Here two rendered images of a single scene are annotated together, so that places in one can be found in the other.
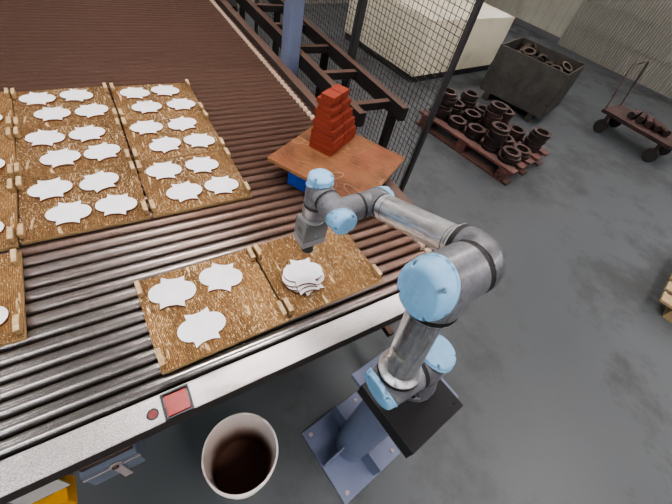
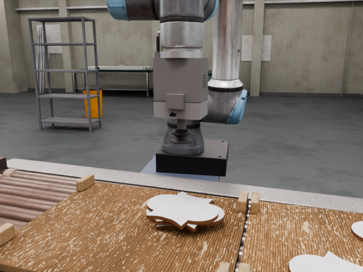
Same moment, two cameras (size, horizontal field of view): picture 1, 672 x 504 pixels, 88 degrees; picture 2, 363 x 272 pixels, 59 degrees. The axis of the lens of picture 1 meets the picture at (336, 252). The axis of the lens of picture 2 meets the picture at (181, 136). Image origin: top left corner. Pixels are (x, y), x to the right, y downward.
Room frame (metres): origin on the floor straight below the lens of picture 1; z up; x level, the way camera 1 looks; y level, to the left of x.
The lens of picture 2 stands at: (1.08, 0.60, 1.25)
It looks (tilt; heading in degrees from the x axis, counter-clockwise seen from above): 14 degrees down; 240
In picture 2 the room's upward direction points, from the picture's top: straight up
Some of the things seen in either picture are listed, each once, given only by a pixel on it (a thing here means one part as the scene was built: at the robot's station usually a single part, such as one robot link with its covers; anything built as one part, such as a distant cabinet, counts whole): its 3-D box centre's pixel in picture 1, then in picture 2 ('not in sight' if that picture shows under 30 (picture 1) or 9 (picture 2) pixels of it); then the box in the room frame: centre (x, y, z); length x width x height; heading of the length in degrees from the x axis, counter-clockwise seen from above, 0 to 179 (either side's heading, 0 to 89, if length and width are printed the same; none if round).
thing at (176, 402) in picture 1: (177, 402); not in sight; (0.26, 0.31, 0.92); 0.06 x 0.06 x 0.01; 42
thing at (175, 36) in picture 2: (315, 209); (180, 38); (0.79, 0.10, 1.29); 0.08 x 0.08 x 0.05
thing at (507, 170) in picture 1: (488, 124); not in sight; (4.13, -1.29, 0.25); 1.36 x 0.94 x 0.49; 50
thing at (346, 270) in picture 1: (317, 264); (134, 227); (0.87, 0.06, 0.93); 0.41 x 0.35 x 0.02; 133
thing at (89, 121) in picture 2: not in sight; (66, 75); (-0.09, -5.34, 0.94); 0.99 x 0.41 x 1.88; 138
